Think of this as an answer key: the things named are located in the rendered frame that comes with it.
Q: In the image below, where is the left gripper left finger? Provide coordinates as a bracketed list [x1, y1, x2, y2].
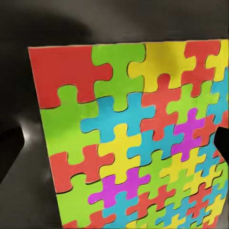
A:
[0, 127, 25, 184]

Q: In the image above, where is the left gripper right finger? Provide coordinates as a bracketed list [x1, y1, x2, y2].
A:
[214, 126, 229, 165]

